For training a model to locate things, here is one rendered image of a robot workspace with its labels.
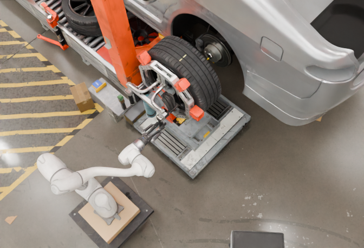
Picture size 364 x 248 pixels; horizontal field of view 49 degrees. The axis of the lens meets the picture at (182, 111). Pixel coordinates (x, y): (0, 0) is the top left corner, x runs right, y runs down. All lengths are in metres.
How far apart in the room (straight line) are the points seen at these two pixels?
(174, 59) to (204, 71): 0.24
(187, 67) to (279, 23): 0.78
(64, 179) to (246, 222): 1.70
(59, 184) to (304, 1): 2.46
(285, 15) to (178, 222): 2.01
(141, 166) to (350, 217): 1.92
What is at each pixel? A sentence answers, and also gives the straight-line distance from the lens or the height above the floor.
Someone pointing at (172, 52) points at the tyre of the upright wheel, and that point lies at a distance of 2.99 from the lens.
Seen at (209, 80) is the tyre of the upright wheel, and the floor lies 1.03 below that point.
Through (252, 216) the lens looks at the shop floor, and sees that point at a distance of 3.68.
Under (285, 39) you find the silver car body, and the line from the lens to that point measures 2.53.
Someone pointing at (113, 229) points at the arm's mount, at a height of 0.37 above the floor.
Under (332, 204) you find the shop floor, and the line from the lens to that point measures 3.84.
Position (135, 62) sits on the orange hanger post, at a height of 0.83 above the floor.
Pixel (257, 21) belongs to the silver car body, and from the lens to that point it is 2.60.
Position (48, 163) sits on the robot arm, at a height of 1.20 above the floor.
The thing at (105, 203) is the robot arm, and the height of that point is 0.63.
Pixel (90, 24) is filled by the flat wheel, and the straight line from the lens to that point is 4.25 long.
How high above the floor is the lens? 3.54
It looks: 61 degrees down
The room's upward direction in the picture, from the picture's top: 6 degrees counter-clockwise
